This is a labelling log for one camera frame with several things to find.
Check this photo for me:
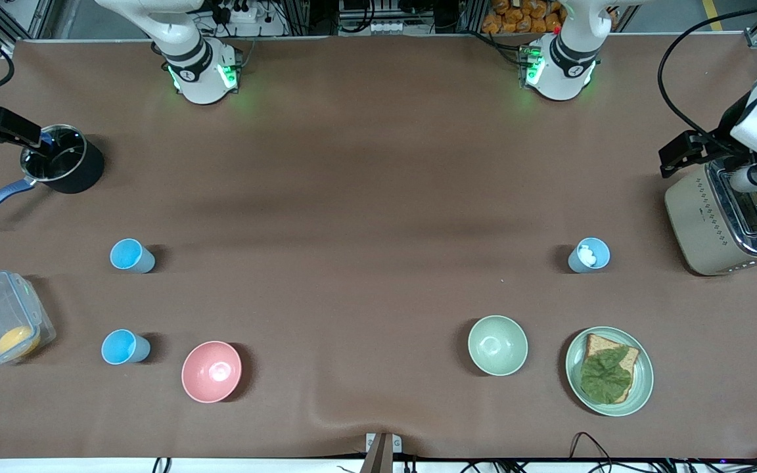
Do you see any brown table cover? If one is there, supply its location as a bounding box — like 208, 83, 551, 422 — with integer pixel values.
0, 34, 757, 461

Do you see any blue plastic cup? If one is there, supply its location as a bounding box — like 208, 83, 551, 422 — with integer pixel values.
110, 238, 156, 274
101, 329, 152, 365

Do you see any bag of orange buns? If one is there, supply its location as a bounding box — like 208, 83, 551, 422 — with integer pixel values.
481, 0, 564, 35

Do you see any blue cup with white filling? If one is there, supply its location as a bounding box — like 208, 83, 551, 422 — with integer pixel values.
567, 237, 611, 274

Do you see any power strip with black plugs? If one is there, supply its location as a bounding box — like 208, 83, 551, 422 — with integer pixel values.
210, 0, 262, 24

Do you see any yellow orange food piece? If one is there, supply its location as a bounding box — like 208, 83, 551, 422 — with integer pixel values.
0, 326, 41, 359

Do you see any pink bowl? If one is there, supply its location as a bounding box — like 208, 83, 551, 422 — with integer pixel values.
181, 340, 243, 403

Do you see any green lettuce leaf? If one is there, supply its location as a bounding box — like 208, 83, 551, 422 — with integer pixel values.
580, 346, 633, 404

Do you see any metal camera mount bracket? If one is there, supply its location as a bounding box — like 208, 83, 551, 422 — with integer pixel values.
360, 432, 404, 473

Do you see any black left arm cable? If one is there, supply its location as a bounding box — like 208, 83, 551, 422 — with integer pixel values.
657, 3, 757, 144

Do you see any beige chrome toaster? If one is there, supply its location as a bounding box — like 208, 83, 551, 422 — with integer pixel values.
664, 152, 757, 277

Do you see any pale green bowl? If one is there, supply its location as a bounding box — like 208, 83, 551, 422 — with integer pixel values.
468, 315, 529, 377

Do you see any black saucepan with blue handle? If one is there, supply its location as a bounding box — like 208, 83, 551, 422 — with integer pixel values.
0, 124, 105, 227

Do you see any pale green plate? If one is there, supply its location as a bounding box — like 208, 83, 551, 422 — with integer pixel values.
565, 327, 654, 417

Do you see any brown bread slice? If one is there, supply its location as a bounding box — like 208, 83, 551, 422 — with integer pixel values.
581, 333, 641, 404

